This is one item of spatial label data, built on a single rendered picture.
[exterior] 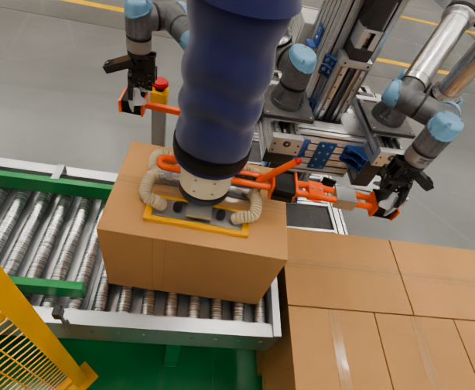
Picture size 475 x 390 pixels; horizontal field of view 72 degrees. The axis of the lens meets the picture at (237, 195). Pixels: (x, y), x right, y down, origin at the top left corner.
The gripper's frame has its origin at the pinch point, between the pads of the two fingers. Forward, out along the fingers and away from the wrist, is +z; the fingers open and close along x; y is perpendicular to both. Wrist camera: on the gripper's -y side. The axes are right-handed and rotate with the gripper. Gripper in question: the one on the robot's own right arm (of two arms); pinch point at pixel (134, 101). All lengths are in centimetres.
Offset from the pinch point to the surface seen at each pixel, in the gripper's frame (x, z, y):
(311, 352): -61, 53, 83
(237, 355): -53, 107, 65
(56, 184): -9, 45, -32
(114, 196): -33.2, 12.9, 2.1
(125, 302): -52, 53, 9
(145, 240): -46, 15, 15
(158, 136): 18.9, 31.6, 5.1
